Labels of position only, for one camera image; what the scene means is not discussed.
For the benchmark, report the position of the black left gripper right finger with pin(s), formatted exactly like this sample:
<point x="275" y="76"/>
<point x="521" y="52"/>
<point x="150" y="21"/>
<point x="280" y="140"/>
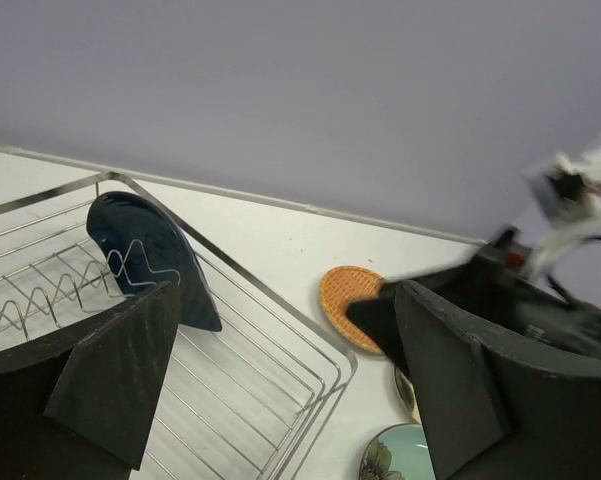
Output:
<point x="494" y="404"/>

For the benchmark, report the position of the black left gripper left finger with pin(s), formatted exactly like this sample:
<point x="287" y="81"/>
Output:
<point x="78" y="403"/>

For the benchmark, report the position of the cream and black plate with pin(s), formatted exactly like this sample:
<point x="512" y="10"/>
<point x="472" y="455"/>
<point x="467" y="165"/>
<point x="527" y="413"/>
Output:
<point x="406" y="393"/>

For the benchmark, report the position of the teal flower plate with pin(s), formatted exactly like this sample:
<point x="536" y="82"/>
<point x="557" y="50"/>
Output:
<point x="399" y="452"/>

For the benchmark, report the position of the dark blue plate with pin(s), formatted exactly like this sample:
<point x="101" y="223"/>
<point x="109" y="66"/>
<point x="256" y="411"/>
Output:
<point x="143" y="246"/>

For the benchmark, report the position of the orange woven plate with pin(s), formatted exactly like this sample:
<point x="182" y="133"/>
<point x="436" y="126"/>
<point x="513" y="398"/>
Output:
<point x="338" y="288"/>

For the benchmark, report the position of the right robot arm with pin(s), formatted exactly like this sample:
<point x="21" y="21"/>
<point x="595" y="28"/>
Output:
<point x="568" y="193"/>

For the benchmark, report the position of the metal wire dish rack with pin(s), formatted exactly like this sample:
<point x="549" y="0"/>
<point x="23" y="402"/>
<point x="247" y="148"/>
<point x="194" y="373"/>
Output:
<point x="248" y="402"/>

